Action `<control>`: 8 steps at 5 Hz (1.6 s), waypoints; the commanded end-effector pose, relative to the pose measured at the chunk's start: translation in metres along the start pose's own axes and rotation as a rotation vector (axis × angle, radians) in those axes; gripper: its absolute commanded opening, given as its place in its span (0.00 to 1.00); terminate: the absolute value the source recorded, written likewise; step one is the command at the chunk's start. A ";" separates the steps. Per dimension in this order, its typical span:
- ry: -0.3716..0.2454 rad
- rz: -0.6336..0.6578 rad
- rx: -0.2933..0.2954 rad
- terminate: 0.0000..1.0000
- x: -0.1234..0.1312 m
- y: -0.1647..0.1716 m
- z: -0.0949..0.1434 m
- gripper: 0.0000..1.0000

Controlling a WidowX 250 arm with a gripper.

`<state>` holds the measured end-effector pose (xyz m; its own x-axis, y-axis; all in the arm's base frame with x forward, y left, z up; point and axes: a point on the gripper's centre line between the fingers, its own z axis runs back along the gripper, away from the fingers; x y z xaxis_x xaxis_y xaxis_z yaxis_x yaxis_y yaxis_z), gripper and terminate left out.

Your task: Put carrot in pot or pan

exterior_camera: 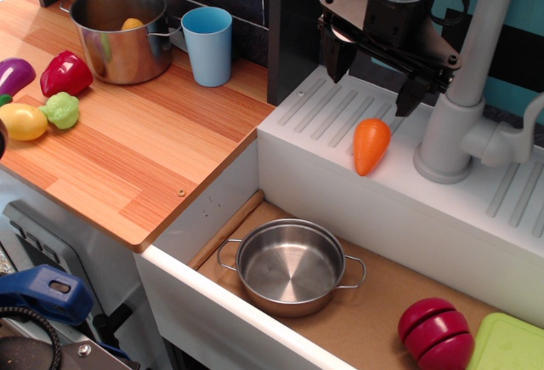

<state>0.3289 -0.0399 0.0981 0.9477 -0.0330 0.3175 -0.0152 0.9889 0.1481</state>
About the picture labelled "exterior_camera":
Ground red toy bell pepper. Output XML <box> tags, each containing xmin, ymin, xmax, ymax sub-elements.
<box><xmin>40</xmin><ymin>50</ymin><xmax>94</xmax><ymax>98</ymax></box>

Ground red wooden toy apple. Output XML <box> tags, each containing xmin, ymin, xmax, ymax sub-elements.
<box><xmin>398</xmin><ymin>298</ymin><xmax>475</xmax><ymax>369</ymax></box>

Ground grey toy oven panel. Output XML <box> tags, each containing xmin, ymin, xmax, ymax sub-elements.
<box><xmin>1</xmin><ymin>199</ymin><xmax>82</xmax><ymax>286</ymax></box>

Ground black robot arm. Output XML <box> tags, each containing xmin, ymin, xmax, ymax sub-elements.
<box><xmin>318</xmin><ymin>0</ymin><xmax>470</xmax><ymax>117</ymax></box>

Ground black braided cable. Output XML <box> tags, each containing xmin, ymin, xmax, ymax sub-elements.
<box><xmin>0</xmin><ymin>306</ymin><xmax>63</xmax><ymax>370</ymax></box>

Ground purple toy eggplant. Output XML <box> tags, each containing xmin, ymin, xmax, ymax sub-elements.
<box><xmin>1</xmin><ymin>57</ymin><xmax>36</xmax><ymax>97</ymax></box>

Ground tall steel stock pot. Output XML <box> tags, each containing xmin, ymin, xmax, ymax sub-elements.
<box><xmin>60</xmin><ymin>0</ymin><xmax>181</xmax><ymax>85</ymax></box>

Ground yellow toy lemon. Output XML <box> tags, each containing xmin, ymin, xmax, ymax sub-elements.
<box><xmin>1</xmin><ymin>103</ymin><xmax>48</xmax><ymax>141</ymax></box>

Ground green toy broccoli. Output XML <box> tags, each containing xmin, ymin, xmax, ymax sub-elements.
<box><xmin>39</xmin><ymin>92</ymin><xmax>80</xmax><ymax>130</ymax></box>

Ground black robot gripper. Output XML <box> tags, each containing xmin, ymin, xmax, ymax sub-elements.
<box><xmin>319</xmin><ymin>0</ymin><xmax>461</xmax><ymax>117</ymax></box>

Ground green plastic cutting board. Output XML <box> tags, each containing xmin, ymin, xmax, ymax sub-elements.
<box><xmin>467</xmin><ymin>313</ymin><xmax>543</xmax><ymax>370</ymax></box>

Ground small steel pan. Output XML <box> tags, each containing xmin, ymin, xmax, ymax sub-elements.
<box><xmin>217</xmin><ymin>218</ymin><xmax>367</xmax><ymax>318</ymax></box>

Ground light blue plastic cup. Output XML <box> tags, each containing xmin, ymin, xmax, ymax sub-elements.
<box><xmin>181</xmin><ymin>7</ymin><xmax>233</xmax><ymax>88</ymax></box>

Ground grey toy faucet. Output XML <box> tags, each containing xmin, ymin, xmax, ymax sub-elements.
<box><xmin>413</xmin><ymin>0</ymin><xmax>543</xmax><ymax>184</ymax></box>

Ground blue clamp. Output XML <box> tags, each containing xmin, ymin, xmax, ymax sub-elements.
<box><xmin>1</xmin><ymin>265</ymin><xmax>94</xmax><ymax>326</ymax></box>

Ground yellow toy corn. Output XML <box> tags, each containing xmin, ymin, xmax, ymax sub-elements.
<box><xmin>121</xmin><ymin>17</ymin><xmax>145</xmax><ymax>31</ymax></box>

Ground orange toy carrot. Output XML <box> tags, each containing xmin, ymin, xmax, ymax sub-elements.
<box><xmin>353</xmin><ymin>118</ymin><xmax>392</xmax><ymax>176</ymax></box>

